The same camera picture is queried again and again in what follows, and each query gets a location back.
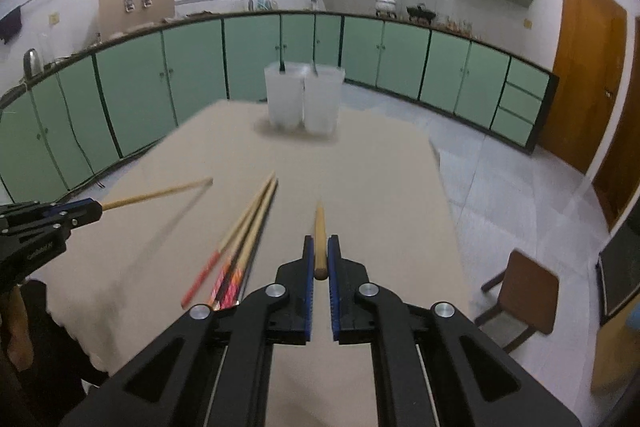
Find black wok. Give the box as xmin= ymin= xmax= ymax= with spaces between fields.
xmin=406 ymin=4 xmax=437 ymax=24

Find beige table cover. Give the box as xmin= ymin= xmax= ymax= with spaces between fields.
xmin=27 ymin=99 xmax=473 ymax=427

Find brown cardboard sheet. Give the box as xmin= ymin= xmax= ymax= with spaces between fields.
xmin=98 ymin=0 xmax=176 ymax=36

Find person's left forearm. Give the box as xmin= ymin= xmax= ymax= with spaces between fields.
xmin=0 ymin=286 xmax=35 ymax=370

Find plain wooden chopstick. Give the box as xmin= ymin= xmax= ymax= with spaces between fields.
xmin=314 ymin=204 xmax=328 ymax=280
xmin=101 ymin=177 xmax=214 ymax=212

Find black appliance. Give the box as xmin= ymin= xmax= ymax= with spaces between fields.
xmin=597 ymin=227 xmax=640 ymax=326

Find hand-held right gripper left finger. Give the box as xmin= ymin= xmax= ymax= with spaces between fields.
xmin=60 ymin=234 xmax=316 ymax=427

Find white plastic utensil container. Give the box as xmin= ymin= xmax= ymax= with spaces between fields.
xmin=263 ymin=62 xmax=307 ymax=131
xmin=302 ymin=64 xmax=347 ymax=134

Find red-ended wooden chopstick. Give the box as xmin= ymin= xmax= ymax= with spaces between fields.
xmin=181 ymin=171 xmax=276 ymax=309

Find brown wooden door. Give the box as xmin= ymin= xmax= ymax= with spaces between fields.
xmin=537 ymin=0 xmax=629 ymax=176
xmin=592 ymin=14 xmax=640 ymax=231

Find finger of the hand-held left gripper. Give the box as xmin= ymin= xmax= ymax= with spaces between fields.
xmin=0 ymin=208 xmax=104 ymax=240
xmin=0 ymin=200 xmax=102 ymax=222

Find brown wooden chair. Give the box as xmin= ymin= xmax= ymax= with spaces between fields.
xmin=474 ymin=249 xmax=561 ymax=354

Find person's dark clothing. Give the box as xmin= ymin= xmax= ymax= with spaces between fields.
xmin=20 ymin=279 xmax=110 ymax=410

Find tan wooden cabinet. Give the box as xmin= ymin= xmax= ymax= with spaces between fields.
xmin=590 ymin=307 xmax=640 ymax=396

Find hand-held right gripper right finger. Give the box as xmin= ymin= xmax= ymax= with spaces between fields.
xmin=327 ymin=234 xmax=583 ymax=427

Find steel kettle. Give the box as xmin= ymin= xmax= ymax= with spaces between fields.
xmin=23 ymin=49 xmax=44 ymax=80

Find green base kitchen cabinets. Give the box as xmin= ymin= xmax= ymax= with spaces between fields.
xmin=0 ymin=10 xmax=560 ymax=208

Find dark hanging cloth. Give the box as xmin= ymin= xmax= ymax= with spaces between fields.
xmin=0 ymin=6 xmax=24 ymax=43

